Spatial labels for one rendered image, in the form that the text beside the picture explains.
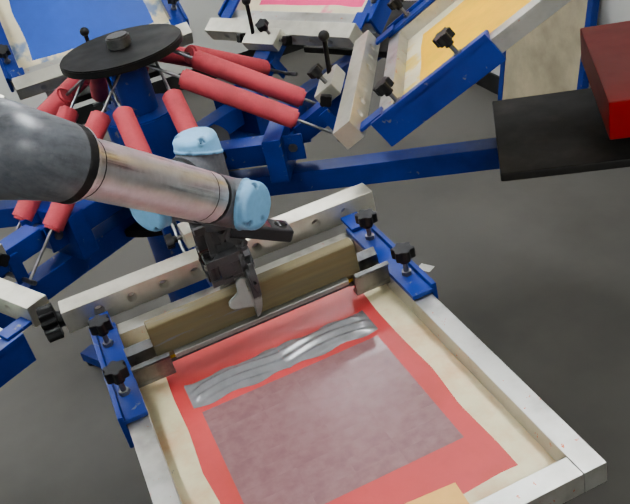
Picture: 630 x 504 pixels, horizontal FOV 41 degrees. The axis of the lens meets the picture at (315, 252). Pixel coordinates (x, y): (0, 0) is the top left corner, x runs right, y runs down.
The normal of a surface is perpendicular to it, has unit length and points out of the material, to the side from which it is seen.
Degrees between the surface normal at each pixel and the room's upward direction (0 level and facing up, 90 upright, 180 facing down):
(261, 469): 0
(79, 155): 77
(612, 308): 0
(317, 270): 92
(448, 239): 0
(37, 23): 32
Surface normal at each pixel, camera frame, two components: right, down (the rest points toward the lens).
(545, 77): -0.93, 0.20
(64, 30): 0.03, -0.47
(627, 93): -0.20, -0.82
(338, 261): 0.39, 0.47
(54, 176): 0.54, 0.53
